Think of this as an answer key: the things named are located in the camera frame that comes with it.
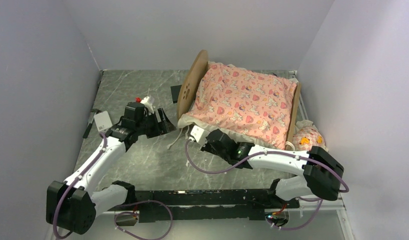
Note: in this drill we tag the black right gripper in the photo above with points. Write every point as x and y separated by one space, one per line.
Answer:
206 147

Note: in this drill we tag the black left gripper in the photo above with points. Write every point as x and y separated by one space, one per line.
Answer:
163 127

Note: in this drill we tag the pink unicorn print mattress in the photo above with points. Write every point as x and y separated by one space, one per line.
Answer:
244 102

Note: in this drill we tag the wooden pet bed frame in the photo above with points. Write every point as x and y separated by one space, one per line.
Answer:
191 86

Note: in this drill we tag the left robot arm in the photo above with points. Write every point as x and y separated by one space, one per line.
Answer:
73 204

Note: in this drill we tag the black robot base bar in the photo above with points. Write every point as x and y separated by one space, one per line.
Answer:
163 205

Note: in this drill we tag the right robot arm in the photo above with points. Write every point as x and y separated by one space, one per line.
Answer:
315 171

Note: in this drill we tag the black rectangular box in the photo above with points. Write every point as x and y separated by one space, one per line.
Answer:
175 92

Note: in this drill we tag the white small box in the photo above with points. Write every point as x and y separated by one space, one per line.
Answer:
102 121

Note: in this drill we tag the black marker pen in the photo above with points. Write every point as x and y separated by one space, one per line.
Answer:
90 121

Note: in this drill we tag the pink checkered duck pillow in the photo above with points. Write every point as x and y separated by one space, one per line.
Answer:
306 136

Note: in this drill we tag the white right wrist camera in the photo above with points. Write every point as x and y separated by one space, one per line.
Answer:
198 135

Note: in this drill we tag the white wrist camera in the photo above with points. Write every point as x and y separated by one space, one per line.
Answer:
147 101
198 135

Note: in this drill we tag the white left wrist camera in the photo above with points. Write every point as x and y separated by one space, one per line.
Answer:
147 101

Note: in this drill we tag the aluminium rail at table edge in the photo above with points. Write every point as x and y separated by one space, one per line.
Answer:
302 107

